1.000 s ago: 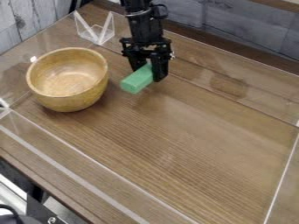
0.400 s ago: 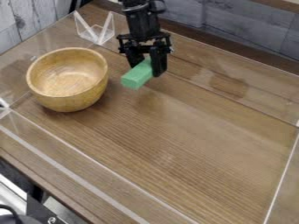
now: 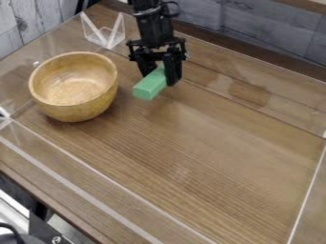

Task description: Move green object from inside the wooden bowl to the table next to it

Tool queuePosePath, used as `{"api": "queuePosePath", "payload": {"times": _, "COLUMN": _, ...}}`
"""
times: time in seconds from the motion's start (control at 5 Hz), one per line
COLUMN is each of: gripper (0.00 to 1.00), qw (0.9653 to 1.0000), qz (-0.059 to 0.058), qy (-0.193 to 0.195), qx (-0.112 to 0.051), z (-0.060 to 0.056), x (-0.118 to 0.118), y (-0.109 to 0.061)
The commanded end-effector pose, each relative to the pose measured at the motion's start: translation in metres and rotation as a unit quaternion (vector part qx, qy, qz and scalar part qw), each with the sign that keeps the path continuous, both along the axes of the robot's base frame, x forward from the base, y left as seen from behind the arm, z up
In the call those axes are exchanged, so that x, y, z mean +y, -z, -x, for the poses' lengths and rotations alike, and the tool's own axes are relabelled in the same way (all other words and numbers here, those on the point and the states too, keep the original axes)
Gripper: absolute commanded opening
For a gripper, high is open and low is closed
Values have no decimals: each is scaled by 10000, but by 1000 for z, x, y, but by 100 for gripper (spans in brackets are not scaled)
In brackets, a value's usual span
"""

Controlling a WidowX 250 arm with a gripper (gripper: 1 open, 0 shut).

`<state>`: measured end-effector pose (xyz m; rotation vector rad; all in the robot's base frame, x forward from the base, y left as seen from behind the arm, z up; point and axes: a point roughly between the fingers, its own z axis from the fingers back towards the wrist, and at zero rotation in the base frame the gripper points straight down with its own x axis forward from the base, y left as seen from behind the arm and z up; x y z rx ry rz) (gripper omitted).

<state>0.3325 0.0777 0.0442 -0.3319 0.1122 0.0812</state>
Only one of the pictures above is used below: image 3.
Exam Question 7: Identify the clear acrylic tray walls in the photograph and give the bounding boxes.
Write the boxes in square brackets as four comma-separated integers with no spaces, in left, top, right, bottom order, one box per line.
[0,19,326,244]

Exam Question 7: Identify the black metal bracket with screw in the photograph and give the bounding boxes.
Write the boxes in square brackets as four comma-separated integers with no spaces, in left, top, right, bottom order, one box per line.
[29,213,89,244]

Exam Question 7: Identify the green rectangular block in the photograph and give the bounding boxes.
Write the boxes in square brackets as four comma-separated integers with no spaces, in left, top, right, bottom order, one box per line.
[133,66,167,100]

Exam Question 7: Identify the black cable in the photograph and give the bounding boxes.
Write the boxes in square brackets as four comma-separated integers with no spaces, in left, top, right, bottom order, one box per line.
[0,222,23,244]

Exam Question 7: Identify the wooden bowl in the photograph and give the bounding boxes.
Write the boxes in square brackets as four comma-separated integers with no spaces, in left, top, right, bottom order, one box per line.
[29,51,119,122]

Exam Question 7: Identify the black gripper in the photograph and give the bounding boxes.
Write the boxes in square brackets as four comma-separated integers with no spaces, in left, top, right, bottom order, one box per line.
[126,0,186,87]

